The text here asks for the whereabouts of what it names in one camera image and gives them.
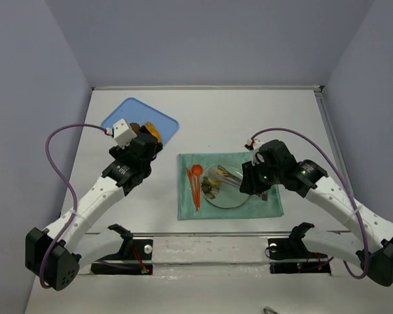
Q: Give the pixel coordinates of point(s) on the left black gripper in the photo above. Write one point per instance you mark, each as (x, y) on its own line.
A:
(147, 141)

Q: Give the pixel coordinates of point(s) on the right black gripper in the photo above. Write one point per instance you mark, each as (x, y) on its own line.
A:
(249, 184)

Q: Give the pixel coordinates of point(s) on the metal tongs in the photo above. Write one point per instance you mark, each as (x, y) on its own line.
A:
(221, 174)

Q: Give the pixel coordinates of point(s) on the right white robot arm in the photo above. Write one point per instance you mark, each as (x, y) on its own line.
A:
(369, 241)

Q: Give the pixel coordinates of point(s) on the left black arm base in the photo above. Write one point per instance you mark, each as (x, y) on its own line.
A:
(133, 257)

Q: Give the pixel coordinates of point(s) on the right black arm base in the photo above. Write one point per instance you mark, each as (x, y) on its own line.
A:
(288, 255)

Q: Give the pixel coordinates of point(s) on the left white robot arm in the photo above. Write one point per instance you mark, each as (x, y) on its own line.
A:
(57, 253)

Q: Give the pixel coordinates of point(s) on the brown chocolate bread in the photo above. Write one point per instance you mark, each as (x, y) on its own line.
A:
(135, 127)

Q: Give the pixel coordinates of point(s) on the green floral plate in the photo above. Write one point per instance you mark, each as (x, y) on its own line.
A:
(223, 196)

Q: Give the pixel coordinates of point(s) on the blue plastic tray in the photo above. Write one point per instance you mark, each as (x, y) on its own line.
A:
(134, 110)

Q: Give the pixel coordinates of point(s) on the orange plastic spoon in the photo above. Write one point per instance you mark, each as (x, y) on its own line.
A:
(197, 172)

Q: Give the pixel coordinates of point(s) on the green cloth placemat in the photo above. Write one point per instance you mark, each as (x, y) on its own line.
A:
(254, 207)

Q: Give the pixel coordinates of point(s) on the metal object at bottom edge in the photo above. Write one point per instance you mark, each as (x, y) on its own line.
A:
(268, 310)

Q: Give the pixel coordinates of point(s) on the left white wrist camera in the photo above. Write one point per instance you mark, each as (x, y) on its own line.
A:
(123, 134)

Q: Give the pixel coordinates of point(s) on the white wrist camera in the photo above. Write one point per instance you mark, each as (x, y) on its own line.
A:
(123, 134)
(254, 145)

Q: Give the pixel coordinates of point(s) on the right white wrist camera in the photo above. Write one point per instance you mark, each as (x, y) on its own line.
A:
(254, 145)

